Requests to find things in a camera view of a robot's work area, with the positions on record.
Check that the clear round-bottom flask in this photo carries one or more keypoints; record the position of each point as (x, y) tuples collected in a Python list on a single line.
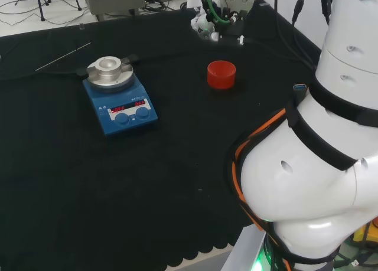
[(213, 36)]

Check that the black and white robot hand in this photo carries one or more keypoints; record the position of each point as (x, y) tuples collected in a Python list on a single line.
[(200, 22)]

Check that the pale grey board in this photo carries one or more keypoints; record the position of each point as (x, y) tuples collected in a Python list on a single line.
[(245, 250)]

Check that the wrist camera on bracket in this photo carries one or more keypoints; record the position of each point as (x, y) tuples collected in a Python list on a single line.
[(233, 26)]

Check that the black bench cloth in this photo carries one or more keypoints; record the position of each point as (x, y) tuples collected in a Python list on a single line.
[(118, 179)]

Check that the heater with blue base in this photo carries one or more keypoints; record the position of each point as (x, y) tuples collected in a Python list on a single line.
[(124, 105)]

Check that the grey metal box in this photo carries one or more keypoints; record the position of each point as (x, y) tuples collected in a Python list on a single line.
[(115, 1)]

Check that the thin glass rod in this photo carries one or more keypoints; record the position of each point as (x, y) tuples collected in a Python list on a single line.
[(63, 56)]

